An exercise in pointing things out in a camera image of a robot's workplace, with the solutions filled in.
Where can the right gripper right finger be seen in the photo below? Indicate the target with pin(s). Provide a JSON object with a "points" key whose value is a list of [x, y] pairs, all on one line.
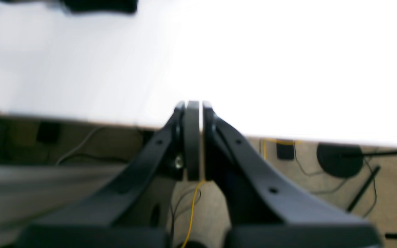
{"points": [[266, 209]]}

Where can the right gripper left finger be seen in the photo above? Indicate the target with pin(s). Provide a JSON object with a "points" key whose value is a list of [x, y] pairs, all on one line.
{"points": [[131, 210]]}

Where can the black printed t-shirt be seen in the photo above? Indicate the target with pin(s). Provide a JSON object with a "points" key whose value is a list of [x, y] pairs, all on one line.
{"points": [[84, 6]]}

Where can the black round floor base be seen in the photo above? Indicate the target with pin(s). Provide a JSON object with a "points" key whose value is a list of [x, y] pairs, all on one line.
{"points": [[341, 161]]}

